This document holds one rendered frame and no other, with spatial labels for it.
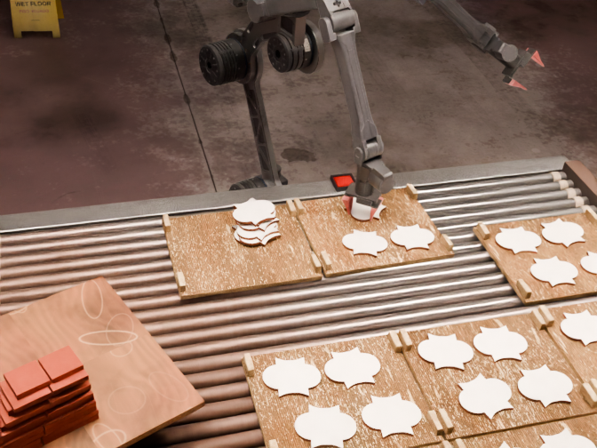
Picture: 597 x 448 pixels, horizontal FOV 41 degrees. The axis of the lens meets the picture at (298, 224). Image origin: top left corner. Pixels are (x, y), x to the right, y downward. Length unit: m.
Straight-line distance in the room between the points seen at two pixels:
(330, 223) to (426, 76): 3.10
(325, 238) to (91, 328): 0.79
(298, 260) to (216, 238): 0.26
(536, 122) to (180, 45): 2.39
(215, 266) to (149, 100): 2.78
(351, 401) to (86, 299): 0.71
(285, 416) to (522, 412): 0.58
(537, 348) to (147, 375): 1.03
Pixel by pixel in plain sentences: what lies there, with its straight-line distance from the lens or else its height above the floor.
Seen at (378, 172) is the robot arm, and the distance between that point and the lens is 2.36.
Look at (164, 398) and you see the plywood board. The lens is 1.85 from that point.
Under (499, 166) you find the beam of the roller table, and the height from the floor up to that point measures 0.92.
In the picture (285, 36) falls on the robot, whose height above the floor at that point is 1.20.
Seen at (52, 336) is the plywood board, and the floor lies 1.04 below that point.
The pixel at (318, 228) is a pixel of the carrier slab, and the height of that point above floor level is 0.94.
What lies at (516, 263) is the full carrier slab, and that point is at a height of 0.94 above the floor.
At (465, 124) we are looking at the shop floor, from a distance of 5.01.
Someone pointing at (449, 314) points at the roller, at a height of 0.91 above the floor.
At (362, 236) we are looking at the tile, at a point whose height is 0.95.
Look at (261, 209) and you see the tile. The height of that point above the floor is 1.00.
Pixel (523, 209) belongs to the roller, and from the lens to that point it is 2.76.
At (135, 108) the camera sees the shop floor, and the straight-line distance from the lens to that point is 4.91.
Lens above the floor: 2.47
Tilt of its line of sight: 38 degrees down
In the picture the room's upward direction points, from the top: 5 degrees clockwise
